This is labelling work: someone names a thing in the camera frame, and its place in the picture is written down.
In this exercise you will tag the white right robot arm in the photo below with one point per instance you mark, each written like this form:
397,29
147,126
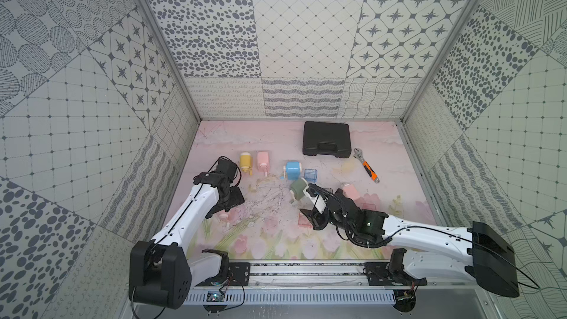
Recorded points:
475,253

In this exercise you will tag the yellow pencil sharpener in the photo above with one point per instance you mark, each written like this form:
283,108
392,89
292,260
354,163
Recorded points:
245,160

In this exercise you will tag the black plastic tool case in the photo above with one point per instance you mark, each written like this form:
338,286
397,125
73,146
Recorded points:
331,139

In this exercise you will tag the pink transparent tray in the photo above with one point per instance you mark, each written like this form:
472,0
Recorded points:
304,222

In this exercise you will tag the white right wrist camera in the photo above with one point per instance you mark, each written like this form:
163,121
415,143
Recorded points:
318,197

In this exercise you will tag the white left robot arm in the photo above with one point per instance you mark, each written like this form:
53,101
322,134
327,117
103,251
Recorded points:
177,239

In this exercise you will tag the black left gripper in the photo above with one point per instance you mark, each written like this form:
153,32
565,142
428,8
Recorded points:
231,197

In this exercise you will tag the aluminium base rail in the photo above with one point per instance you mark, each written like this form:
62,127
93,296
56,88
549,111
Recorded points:
307,282

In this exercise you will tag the pink pencil sharpener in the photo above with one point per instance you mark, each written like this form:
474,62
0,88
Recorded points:
229,218
263,162
351,192

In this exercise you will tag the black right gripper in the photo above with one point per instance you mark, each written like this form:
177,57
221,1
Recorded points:
314,218

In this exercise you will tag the orange handled adjustable wrench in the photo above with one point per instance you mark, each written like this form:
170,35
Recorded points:
358,154

